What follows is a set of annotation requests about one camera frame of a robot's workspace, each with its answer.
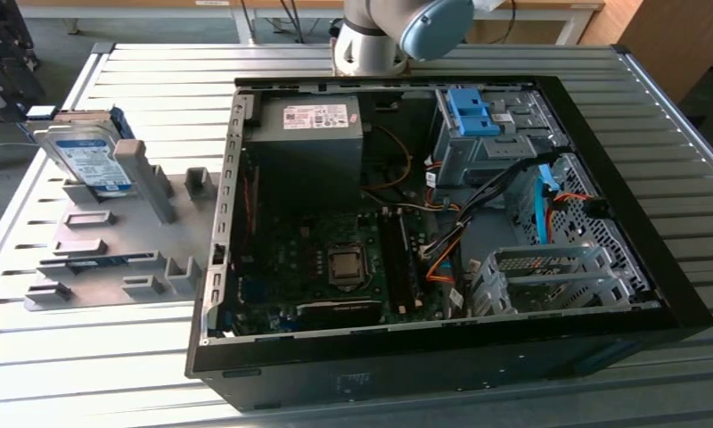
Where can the hard disk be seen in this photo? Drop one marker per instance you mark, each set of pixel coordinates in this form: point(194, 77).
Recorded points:
point(85, 156)

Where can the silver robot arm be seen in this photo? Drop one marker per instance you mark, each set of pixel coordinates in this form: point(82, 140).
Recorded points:
point(362, 44)

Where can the grey metal disk bay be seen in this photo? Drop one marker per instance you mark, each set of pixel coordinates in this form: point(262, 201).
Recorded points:
point(547, 256)

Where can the black RAM slot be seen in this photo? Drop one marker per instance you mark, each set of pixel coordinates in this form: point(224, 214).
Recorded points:
point(386, 249)

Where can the CPU socket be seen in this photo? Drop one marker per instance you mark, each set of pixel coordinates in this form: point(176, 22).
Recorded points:
point(345, 264)

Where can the grey power supply with label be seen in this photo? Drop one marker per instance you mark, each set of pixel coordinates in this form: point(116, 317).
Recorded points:
point(309, 156)

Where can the green motherboard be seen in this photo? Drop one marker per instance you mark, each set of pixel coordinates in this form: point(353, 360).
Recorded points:
point(290, 267)

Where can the black graphics card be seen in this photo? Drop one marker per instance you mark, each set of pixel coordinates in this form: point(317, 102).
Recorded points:
point(338, 314)

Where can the grey drive cage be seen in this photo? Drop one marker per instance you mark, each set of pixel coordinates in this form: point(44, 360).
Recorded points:
point(487, 151)

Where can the blue plastic cage latch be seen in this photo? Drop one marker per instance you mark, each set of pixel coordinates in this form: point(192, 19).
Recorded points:
point(469, 116)

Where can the black open PC case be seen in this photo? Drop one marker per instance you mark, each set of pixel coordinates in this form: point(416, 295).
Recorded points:
point(392, 370)

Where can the grey parts rack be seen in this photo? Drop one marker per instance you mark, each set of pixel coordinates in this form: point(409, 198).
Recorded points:
point(130, 249)

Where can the dark RAM stick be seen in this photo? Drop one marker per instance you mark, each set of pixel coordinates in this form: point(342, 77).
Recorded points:
point(89, 263)

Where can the brown wooden cabinet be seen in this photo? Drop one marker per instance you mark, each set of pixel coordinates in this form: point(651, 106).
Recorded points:
point(677, 40)

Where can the black stacked crates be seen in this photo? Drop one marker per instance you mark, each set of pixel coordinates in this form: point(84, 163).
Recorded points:
point(2, 53)

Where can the wooden desk white frame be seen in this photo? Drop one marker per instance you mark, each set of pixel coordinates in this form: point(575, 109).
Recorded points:
point(142, 3)

